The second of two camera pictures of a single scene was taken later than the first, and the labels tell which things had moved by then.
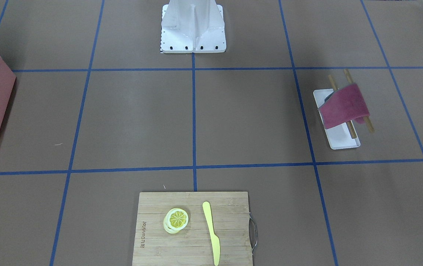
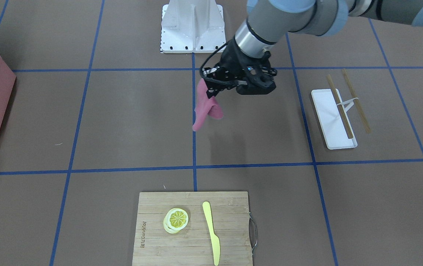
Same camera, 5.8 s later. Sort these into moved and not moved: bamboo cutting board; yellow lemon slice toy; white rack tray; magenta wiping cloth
Moved: magenta wiping cloth
Not moved: bamboo cutting board; white rack tray; yellow lemon slice toy
